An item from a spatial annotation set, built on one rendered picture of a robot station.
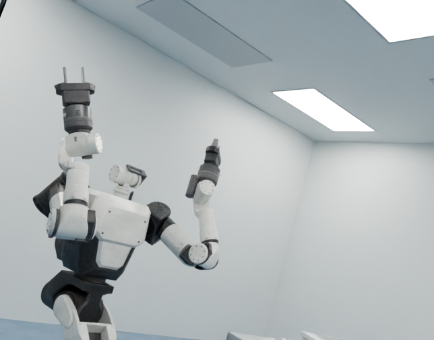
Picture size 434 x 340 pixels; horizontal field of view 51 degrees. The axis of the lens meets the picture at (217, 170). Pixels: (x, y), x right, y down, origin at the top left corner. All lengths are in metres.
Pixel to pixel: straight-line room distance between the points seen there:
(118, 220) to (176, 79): 3.55
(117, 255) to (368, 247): 4.33
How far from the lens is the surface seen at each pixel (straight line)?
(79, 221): 1.38
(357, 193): 5.99
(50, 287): 1.90
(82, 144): 1.48
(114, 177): 1.73
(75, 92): 1.54
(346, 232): 5.94
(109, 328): 1.76
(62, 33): 4.59
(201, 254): 1.72
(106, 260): 1.70
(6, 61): 4.40
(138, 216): 1.73
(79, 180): 1.42
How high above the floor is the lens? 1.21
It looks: 8 degrees up
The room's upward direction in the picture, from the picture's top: 17 degrees clockwise
